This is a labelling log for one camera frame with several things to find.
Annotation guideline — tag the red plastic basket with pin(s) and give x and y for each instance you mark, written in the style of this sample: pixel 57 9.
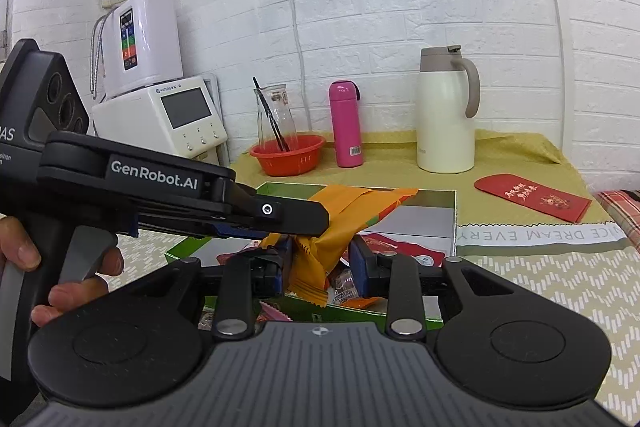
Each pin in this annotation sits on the red plastic basket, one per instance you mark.
pixel 290 164

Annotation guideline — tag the red mixed nut packet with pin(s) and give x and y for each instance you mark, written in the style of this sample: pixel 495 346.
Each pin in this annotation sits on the red mixed nut packet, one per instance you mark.
pixel 400 252

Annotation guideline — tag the black straw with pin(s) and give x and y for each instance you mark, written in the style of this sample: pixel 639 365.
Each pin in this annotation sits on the black straw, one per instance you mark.
pixel 263 99

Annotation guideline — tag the white water dispenser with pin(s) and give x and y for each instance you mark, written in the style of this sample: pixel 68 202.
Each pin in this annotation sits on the white water dispenser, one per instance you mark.
pixel 125 122

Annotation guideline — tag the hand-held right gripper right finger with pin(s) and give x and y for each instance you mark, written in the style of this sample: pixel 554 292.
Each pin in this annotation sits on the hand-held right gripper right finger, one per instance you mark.
pixel 356 267

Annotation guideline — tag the pink insulated bottle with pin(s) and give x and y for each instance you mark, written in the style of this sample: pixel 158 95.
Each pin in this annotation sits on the pink insulated bottle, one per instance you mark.
pixel 345 127

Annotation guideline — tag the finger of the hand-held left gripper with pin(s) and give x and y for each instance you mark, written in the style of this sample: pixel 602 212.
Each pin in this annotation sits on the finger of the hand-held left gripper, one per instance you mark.
pixel 290 217
pixel 235 229

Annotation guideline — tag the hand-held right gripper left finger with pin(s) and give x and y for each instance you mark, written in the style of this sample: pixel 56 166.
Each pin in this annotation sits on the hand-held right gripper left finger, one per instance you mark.
pixel 284 267

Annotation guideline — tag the patterned tablecloth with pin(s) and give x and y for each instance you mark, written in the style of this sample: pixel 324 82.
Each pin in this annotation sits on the patterned tablecloth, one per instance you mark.
pixel 550 287

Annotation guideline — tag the green cardboard box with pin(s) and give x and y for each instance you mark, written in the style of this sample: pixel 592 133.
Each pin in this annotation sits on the green cardboard box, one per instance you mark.
pixel 415 217

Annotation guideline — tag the cream thermos jug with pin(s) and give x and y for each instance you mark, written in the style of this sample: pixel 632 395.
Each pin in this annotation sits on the cream thermos jug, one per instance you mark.
pixel 442 117

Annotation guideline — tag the orange snack packet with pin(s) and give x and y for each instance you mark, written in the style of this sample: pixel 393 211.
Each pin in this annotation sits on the orange snack packet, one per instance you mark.
pixel 345 202

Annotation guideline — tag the red envelope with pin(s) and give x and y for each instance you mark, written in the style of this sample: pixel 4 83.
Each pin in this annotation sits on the red envelope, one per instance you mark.
pixel 530 197

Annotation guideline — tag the glass carafe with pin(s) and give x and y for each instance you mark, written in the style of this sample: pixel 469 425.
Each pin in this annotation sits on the glass carafe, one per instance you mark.
pixel 289 112

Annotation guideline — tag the white water purifier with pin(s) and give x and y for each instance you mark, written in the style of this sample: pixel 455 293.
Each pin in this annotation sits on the white water purifier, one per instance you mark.
pixel 155 42

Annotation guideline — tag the plaid cloth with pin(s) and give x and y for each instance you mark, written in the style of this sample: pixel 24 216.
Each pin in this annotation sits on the plaid cloth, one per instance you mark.
pixel 622 202

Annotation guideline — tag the person's left hand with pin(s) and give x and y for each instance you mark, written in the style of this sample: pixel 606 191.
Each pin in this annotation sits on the person's left hand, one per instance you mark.
pixel 65 302

